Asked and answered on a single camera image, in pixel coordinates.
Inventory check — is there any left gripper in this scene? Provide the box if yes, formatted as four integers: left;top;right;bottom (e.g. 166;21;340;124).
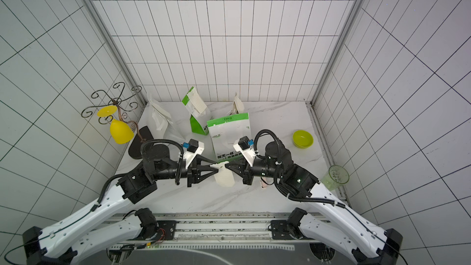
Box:
154;155;219;187

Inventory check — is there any green white bag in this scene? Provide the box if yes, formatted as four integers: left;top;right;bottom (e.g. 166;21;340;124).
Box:
182;87;213;136
207;113;252;163

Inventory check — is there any navy beige bag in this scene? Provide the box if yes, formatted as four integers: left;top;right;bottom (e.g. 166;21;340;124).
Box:
226;94;245;117

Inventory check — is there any white paper bag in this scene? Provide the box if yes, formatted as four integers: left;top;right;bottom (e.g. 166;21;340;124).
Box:
140;93;185;144

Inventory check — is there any pink stapler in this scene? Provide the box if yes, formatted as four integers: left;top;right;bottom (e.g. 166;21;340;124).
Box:
260;178;268;189

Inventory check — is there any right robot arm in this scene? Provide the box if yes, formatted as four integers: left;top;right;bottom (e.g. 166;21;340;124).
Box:
226;137;403;265

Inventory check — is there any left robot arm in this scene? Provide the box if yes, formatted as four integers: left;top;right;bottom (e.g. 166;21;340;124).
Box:
22;139;218;265

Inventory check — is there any black oval stand base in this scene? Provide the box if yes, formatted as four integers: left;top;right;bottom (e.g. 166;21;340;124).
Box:
128;126;153;159

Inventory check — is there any green bowl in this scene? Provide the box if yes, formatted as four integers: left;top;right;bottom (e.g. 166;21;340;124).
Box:
292;130;314;149

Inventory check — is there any yellow cup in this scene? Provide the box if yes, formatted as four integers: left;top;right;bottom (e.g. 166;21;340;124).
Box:
110;119;134;144

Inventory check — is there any green glass coaster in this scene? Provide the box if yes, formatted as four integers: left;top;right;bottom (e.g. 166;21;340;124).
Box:
321;165;350;191

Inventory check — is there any yellow saucer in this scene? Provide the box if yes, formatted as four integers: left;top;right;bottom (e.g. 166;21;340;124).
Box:
97;105;118;118

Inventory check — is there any black scroll metal stand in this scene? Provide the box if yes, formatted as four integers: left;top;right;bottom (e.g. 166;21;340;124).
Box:
81;82;142;119

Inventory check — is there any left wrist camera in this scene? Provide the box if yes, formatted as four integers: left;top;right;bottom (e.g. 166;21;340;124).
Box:
183;139;204;169

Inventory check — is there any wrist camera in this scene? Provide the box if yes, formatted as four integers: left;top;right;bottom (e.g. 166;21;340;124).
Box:
233;136;256;167
183;139;204;169

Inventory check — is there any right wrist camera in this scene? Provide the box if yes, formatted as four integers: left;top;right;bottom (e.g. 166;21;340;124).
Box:
233;136;256;167

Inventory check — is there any aluminium rail frame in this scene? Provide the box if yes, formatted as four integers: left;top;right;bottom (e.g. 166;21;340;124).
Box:
65;211;380;265

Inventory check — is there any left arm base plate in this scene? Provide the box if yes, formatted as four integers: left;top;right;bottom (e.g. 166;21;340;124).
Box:
131;220;177;242

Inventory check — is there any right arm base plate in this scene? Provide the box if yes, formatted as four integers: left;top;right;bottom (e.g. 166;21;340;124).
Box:
268;220;312;240

